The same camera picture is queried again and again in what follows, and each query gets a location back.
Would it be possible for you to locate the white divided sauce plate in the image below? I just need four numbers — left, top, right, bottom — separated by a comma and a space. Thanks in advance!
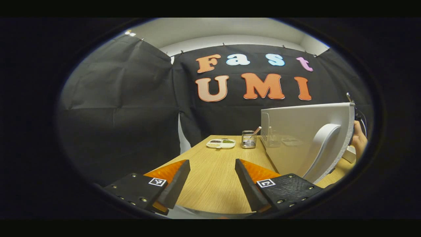
206, 139, 236, 149

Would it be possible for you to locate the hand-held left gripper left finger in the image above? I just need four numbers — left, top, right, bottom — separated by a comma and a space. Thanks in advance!
104, 160, 191, 216

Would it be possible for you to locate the metal mesh holder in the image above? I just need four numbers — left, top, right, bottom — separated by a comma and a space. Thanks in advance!
241, 130, 257, 149

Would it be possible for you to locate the white microwave oven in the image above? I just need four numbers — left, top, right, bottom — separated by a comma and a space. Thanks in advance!
260, 103, 357, 184

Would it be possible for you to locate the black backdrop cloth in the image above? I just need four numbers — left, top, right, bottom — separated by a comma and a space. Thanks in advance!
57, 35, 374, 185

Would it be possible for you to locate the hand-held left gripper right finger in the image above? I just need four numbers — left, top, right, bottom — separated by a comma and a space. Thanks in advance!
235, 159, 324, 213

